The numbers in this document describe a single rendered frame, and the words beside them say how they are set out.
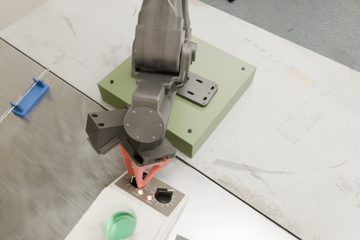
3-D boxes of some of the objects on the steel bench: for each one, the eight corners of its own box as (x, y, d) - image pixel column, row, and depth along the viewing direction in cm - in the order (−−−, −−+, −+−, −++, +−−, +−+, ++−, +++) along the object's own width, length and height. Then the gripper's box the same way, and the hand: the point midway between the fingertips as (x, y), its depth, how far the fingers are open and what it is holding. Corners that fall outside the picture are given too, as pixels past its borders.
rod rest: (39, 83, 82) (34, 73, 79) (50, 87, 81) (45, 77, 78) (12, 112, 76) (5, 103, 73) (23, 117, 75) (17, 108, 73)
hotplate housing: (135, 169, 68) (130, 151, 61) (189, 200, 64) (190, 185, 57) (61, 269, 56) (45, 260, 50) (121, 315, 52) (113, 312, 46)
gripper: (187, 124, 52) (165, 194, 59) (155, 94, 59) (139, 160, 66) (151, 129, 48) (133, 204, 55) (121, 96, 55) (108, 167, 62)
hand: (137, 177), depth 60 cm, fingers open, 3 cm apart
